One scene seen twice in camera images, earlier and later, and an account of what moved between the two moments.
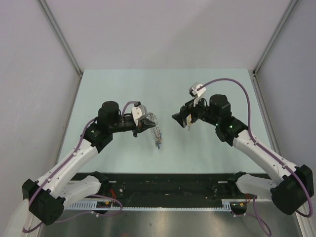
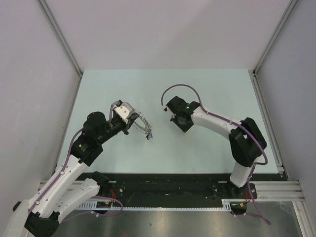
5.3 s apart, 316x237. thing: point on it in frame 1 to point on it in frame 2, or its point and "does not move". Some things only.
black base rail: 169,187 does not move
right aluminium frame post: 290,7 does not move
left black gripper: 142,125 to 131,119
